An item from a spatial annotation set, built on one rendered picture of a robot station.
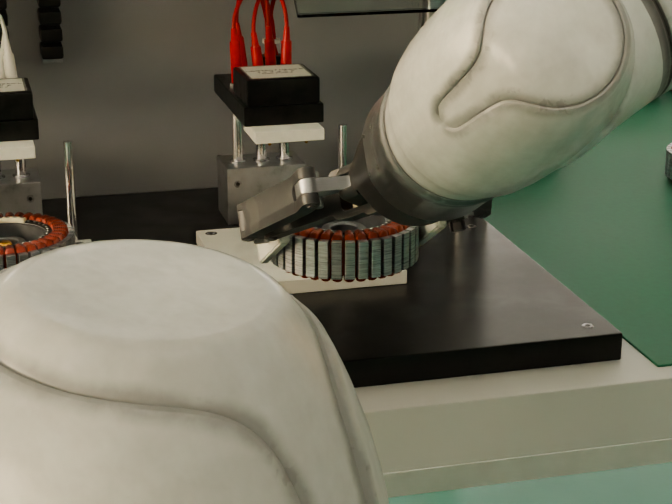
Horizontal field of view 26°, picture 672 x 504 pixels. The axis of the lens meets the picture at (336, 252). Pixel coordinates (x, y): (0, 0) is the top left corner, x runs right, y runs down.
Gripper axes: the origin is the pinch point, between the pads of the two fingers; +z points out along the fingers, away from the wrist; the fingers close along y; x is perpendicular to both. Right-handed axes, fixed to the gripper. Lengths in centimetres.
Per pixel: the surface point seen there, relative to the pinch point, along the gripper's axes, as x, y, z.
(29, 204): -10.6, 20.6, 26.3
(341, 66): -23.6, -12.1, 32.4
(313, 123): -12.8, -3.3, 15.0
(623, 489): 22, -81, 130
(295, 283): 1.8, 1.7, 10.2
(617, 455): 17, -68, 103
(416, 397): 13.2, -2.4, -3.2
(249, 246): -3.2, 3.2, 18.1
